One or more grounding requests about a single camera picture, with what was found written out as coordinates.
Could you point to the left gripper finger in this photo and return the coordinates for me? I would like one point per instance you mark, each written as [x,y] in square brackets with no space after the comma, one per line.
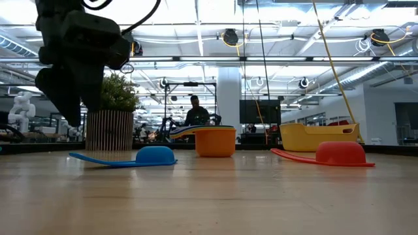
[62,98]
[93,91]

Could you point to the blue measuring cup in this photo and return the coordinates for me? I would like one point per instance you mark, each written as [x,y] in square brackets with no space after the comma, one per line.
[153,156]

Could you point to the green measuring cup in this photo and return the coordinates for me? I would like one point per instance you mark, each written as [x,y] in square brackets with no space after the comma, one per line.
[178,134]

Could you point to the purple measuring cup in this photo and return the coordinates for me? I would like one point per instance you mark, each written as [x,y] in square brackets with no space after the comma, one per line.
[209,129]

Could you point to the orange measuring cup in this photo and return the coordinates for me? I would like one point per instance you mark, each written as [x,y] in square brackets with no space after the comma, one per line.
[215,145]

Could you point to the red measuring cup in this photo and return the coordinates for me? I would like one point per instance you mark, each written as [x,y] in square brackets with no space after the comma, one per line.
[341,153]

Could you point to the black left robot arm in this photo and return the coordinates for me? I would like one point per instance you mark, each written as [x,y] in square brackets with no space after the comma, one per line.
[91,32]

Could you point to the yellow plastic basket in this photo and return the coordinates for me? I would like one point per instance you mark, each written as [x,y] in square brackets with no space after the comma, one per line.
[313,140]

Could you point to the potted plant striped pot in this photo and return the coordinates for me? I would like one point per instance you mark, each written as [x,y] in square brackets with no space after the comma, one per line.
[109,130]

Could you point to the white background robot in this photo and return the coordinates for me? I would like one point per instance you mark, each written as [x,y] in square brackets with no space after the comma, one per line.
[21,111]

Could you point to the person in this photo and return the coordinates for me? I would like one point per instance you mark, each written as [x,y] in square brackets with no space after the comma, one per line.
[196,117]

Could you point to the black monitor screen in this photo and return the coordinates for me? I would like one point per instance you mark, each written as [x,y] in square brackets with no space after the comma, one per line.
[258,112]

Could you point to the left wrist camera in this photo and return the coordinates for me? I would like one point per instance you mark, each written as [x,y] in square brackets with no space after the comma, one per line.
[121,53]

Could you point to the black table frame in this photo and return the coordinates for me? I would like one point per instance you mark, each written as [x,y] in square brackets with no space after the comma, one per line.
[32,148]

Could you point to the black metal frame stand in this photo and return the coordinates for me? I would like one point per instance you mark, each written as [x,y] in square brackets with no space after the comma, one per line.
[191,84]

